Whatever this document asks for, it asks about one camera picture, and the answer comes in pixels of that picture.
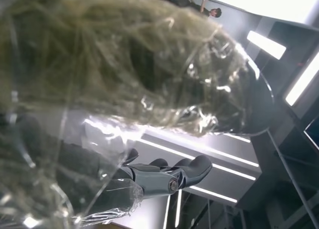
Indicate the long ceiling light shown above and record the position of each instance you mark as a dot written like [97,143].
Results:
[302,80]
[214,194]
[266,44]

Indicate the person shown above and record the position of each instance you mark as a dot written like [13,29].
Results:
[179,0]

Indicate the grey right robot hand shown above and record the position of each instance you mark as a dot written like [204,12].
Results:
[125,72]

